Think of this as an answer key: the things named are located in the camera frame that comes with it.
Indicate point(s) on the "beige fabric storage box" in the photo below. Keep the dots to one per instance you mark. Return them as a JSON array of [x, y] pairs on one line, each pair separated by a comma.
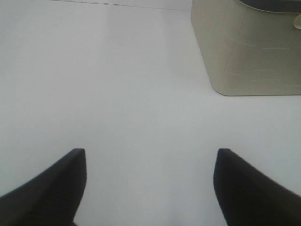
[[250, 47]]

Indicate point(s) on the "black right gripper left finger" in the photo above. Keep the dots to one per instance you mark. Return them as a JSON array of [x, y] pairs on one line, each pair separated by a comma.
[[51, 198]]

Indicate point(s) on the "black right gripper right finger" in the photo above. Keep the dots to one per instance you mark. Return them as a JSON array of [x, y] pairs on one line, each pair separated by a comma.
[[247, 197]]

